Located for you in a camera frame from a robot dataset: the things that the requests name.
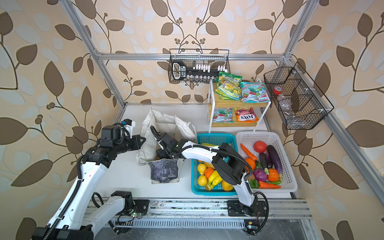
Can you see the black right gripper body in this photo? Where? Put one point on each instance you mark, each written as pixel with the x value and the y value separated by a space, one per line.
pixel 164 153

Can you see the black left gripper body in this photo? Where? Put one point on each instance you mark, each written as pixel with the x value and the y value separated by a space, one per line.
pixel 125 144

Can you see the cream Monet print tote bag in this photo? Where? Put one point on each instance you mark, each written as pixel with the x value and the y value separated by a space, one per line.
pixel 163 169

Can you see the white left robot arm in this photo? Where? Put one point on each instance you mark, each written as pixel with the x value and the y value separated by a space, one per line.
pixel 69 222

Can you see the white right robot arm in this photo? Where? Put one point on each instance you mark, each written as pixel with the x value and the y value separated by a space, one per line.
pixel 231 167

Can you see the green red candy bag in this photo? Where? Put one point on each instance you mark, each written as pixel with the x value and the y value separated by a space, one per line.
pixel 223 115

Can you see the orange Fox's candy bag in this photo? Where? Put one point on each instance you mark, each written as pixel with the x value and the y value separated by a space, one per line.
pixel 246 115

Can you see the yellow green candy bag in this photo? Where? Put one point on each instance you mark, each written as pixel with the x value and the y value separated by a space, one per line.
pixel 229 86

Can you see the teal candy bag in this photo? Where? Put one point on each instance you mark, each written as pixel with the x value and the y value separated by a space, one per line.
pixel 254 92

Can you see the yellow pear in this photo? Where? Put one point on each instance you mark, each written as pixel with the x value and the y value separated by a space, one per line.
pixel 201 168

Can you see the orange persimmon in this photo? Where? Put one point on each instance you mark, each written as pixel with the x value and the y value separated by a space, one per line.
pixel 208 172

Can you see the yellow lemon front left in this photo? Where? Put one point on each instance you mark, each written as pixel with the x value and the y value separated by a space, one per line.
pixel 202 181

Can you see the yellow banana bunch front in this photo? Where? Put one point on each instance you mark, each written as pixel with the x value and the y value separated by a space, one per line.
pixel 213 181

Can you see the white wooden two-tier shelf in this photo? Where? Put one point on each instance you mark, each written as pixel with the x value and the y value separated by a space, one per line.
pixel 214 102

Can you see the orange fruit front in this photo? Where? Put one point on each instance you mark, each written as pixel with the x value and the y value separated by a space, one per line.
pixel 227 187

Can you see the orange carrot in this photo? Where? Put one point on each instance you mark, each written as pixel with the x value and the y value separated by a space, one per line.
pixel 248 153
pixel 264 185

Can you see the black white tool set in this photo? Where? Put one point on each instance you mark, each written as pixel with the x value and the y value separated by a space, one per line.
pixel 195 71

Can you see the red tomato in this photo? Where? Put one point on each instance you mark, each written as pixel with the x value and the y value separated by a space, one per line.
pixel 260 147

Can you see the purple onion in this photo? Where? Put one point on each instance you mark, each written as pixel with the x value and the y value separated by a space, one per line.
pixel 260 175

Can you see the dark zucchini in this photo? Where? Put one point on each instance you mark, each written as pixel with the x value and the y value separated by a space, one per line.
pixel 263 161

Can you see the orange carrot front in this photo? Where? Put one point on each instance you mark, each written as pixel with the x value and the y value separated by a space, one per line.
pixel 264 185

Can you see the purple eggplant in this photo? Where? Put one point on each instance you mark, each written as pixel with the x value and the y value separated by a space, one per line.
pixel 274 156

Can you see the orange pumpkin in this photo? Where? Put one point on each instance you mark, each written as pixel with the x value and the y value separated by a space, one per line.
pixel 273 175

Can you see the plastic bottle red cap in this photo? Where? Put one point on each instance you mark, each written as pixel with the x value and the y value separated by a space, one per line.
pixel 284 103

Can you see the white plastic basket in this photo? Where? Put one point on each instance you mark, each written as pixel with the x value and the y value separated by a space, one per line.
pixel 289 183

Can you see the linear rail base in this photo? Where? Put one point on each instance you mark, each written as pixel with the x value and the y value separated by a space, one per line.
pixel 208 214

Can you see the black wire basket back wall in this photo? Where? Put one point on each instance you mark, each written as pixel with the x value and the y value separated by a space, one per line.
pixel 199 55

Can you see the black wire basket wall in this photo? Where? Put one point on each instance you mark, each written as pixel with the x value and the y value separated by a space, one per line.
pixel 310 105
pixel 199 55

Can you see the black wire basket right wall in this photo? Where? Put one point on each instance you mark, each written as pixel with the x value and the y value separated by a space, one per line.
pixel 310 105

